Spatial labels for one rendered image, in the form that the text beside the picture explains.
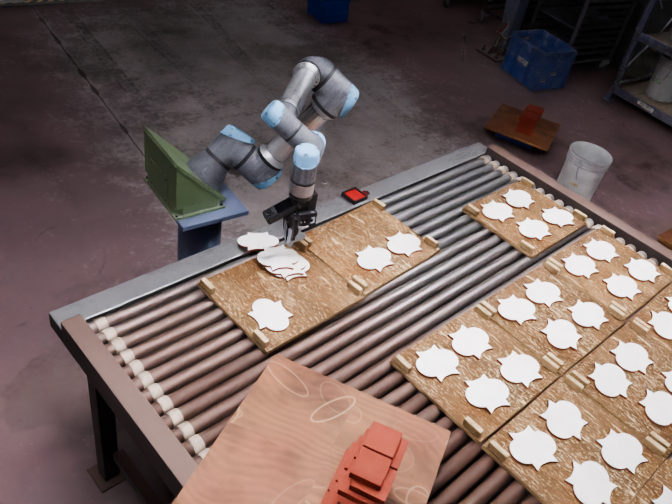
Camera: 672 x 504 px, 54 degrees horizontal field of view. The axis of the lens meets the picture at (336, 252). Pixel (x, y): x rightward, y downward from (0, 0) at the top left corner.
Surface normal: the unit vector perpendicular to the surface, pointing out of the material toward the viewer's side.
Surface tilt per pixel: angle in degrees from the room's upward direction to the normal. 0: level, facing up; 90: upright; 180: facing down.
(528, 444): 0
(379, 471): 0
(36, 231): 0
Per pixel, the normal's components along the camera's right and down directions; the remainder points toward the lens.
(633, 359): 0.16, -0.76
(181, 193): 0.57, 0.59
